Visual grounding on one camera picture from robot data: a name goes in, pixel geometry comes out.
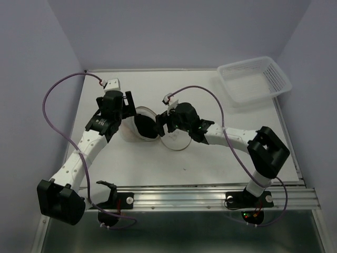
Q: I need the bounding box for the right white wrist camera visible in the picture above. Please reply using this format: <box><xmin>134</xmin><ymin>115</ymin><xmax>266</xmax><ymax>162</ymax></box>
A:
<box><xmin>162</xmin><ymin>93</ymin><xmax>179</xmax><ymax>115</ymax></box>

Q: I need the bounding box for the black bra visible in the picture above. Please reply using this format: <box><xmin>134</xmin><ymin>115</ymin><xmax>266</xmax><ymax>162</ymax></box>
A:
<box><xmin>134</xmin><ymin>114</ymin><xmax>158</xmax><ymax>140</ymax></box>

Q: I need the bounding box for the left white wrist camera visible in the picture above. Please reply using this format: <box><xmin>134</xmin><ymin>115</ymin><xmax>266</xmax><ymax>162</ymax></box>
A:
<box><xmin>99</xmin><ymin>78</ymin><xmax>121</xmax><ymax>93</ymax></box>

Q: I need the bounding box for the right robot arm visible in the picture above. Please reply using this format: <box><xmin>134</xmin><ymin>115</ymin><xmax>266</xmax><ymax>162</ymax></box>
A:
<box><xmin>155</xmin><ymin>103</ymin><xmax>290</xmax><ymax>206</ymax></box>

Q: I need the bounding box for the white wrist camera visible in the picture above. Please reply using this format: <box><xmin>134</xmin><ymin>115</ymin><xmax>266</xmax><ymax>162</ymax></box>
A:
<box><xmin>99</xmin><ymin>78</ymin><xmax>121</xmax><ymax>93</ymax></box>
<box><xmin>162</xmin><ymin>93</ymin><xmax>179</xmax><ymax>115</ymax></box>

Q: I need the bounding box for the white plastic basket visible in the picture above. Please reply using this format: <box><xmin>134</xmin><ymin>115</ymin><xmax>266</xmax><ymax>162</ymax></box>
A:
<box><xmin>217</xmin><ymin>56</ymin><xmax>292</xmax><ymax>105</ymax></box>

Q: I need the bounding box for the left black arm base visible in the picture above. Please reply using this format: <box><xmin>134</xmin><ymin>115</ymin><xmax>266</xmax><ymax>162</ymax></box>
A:
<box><xmin>91</xmin><ymin>180</ymin><xmax>134</xmax><ymax>210</ymax></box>

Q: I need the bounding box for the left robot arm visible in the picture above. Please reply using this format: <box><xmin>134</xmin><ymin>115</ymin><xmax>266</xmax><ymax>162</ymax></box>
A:
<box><xmin>37</xmin><ymin>90</ymin><xmax>136</xmax><ymax>225</ymax></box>

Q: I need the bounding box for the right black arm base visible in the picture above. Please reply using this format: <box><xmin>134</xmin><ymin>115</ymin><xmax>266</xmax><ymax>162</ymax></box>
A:
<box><xmin>224</xmin><ymin>189</ymin><xmax>274</xmax><ymax>210</ymax></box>

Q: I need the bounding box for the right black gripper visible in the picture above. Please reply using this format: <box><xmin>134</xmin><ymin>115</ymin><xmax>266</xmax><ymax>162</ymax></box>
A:
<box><xmin>152</xmin><ymin>104</ymin><xmax>191</xmax><ymax>137</ymax></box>

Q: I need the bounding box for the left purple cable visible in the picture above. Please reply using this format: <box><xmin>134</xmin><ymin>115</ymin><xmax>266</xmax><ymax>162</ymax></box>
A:
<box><xmin>43</xmin><ymin>72</ymin><xmax>138</xmax><ymax>230</ymax></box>

